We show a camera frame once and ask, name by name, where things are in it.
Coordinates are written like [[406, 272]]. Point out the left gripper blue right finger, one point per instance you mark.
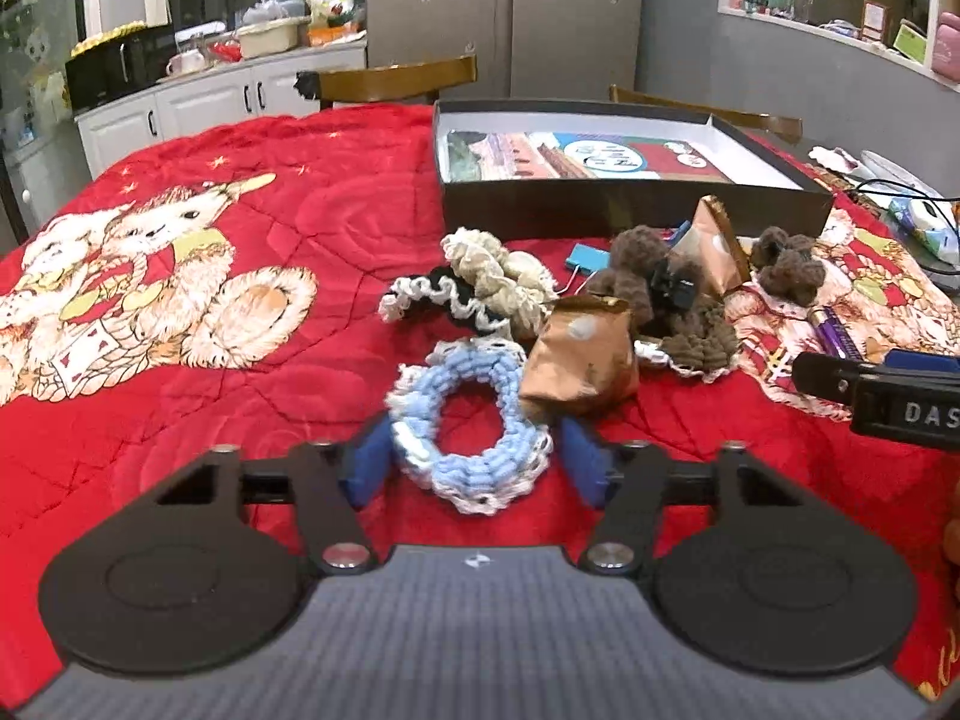
[[588, 460]]

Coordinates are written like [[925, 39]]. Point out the black white crochet scrunchie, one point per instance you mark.
[[441, 289]]

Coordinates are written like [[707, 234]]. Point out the black shallow cardboard box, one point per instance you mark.
[[766, 189]]

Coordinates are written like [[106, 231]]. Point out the white mug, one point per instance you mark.
[[186, 63]]

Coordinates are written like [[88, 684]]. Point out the left wooden chair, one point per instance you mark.
[[392, 84]]

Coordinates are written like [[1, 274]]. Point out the wooden chair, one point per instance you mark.
[[392, 84], [787, 129]]

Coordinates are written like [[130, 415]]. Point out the black microwave oven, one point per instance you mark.
[[119, 66]]

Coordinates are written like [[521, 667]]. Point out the blue binder clip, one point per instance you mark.
[[582, 263]]

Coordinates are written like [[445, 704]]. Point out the white kitchen cabinet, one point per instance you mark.
[[223, 95]]

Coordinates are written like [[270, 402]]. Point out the right wooden chair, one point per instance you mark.
[[787, 129]]

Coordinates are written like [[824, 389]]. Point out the purple tube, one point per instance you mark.
[[832, 334]]

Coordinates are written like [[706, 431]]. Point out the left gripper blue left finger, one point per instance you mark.
[[366, 461]]

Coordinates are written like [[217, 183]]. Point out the pink thermos bottle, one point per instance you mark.
[[946, 53]]

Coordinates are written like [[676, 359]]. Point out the light blue crochet scrunchie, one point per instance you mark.
[[459, 429]]

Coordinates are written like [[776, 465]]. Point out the silver double door refrigerator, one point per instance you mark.
[[541, 49]]

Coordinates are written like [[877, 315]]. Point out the brown snack packet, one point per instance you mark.
[[712, 242], [582, 361]]

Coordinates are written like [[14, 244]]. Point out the brown fuzzy hair claw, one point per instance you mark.
[[786, 267], [663, 290]]

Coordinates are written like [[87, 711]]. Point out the beige plastic basin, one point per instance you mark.
[[270, 37]]

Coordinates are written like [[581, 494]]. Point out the beige crochet scrunchie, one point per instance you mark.
[[512, 283]]

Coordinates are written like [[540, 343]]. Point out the person's right hand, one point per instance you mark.
[[951, 538]]

